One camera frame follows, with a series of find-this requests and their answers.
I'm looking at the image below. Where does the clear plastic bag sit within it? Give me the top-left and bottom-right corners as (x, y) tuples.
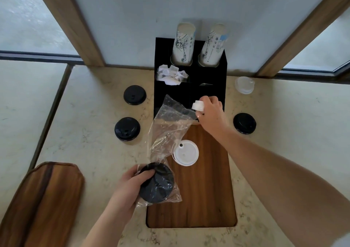
(135, 94), (198, 208)

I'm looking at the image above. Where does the wooden window post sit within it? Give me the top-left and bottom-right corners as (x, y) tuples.
(30, 0), (106, 67)
(256, 0), (350, 78)

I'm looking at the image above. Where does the person's right hand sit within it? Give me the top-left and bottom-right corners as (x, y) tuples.
(196, 96), (233, 139)

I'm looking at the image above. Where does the translucent white cup lid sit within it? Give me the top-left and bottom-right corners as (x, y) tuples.
(235, 76), (255, 95)

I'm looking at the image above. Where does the stack of blue-marked paper cups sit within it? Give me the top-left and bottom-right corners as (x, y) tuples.
(198, 23), (228, 68)

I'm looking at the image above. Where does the stack of black cup lids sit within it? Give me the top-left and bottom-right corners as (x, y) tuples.
(138, 162), (175, 204)

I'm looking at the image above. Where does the wooden tray with dark stripe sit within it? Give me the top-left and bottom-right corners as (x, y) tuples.
(0, 161), (85, 247)

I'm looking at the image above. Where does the dark window rail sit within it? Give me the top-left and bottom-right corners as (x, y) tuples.
(274, 60), (350, 85)
(0, 50), (86, 66)

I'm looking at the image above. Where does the person's left forearm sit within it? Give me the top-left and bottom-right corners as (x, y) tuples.
(81, 203), (137, 247)

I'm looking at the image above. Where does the person's left hand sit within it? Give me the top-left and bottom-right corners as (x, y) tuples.
(109, 163), (156, 215)

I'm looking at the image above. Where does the black cup organizer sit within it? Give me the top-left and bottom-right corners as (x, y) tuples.
(153, 37), (228, 122)

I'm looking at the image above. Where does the black cup lid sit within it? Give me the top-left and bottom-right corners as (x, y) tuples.
(114, 117), (141, 142)
(123, 85), (147, 106)
(233, 113), (257, 135)

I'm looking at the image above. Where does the stack of printed paper cups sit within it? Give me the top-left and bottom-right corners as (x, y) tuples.
(170, 22), (197, 66)

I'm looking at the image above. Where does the person's right forearm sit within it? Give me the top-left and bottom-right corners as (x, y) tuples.
(216, 129), (350, 247)

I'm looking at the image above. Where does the pile of white packets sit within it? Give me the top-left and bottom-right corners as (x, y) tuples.
(157, 64), (189, 87)

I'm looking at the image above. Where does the rectangular wooden board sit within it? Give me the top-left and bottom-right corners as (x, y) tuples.
(146, 120), (238, 229)

